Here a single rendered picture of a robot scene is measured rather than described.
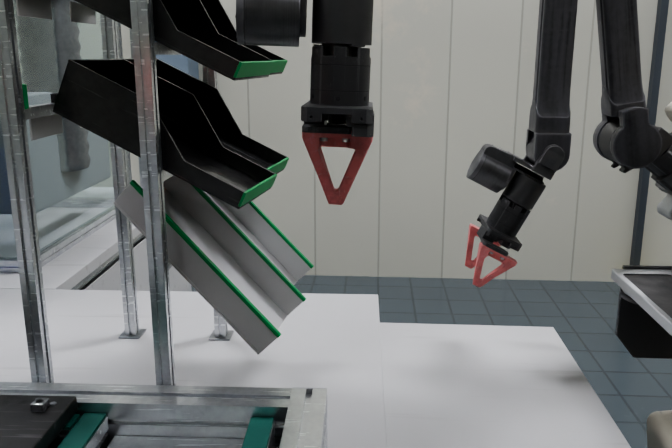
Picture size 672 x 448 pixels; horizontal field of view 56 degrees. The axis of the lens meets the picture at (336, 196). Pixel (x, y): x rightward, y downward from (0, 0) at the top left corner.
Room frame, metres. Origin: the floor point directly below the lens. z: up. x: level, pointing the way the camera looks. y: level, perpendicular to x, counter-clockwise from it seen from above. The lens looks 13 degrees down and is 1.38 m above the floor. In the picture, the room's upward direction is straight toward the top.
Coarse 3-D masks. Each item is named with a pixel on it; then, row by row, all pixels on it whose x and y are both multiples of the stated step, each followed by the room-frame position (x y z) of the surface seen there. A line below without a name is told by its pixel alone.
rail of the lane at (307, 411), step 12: (300, 396) 0.71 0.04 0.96; (312, 396) 0.71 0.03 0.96; (324, 396) 0.71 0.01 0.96; (288, 408) 0.69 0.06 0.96; (300, 408) 0.69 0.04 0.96; (312, 408) 0.69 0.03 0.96; (324, 408) 0.69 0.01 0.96; (288, 420) 0.66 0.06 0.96; (300, 420) 0.66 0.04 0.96; (312, 420) 0.66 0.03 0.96; (324, 420) 0.67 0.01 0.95; (288, 432) 0.64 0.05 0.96; (300, 432) 0.65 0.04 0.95; (312, 432) 0.64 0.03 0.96; (324, 432) 0.68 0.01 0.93; (288, 444) 0.61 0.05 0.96; (300, 444) 0.62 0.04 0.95; (312, 444) 0.61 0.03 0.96; (324, 444) 0.67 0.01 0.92
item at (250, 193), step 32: (96, 64) 0.88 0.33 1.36; (128, 64) 0.94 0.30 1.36; (64, 96) 0.82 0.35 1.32; (96, 96) 0.81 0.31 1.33; (128, 96) 0.80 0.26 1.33; (160, 96) 0.93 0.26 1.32; (192, 96) 0.92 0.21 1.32; (96, 128) 0.81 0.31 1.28; (128, 128) 0.80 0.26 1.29; (160, 128) 0.79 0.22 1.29; (192, 128) 0.92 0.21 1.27; (192, 160) 0.86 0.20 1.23; (224, 160) 0.91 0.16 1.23; (224, 192) 0.78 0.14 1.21; (256, 192) 0.82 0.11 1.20
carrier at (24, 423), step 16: (0, 400) 0.69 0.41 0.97; (16, 400) 0.69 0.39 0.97; (32, 400) 0.69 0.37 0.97; (64, 400) 0.69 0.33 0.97; (0, 416) 0.65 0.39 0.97; (16, 416) 0.65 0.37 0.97; (32, 416) 0.65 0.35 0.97; (48, 416) 0.65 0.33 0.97; (64, 416) 0.66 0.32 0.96; (0, 432) 0.62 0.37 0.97; (16, 432) 0.62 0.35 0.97; (32, 432) 0.62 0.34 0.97; (48, 432) 0.63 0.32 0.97
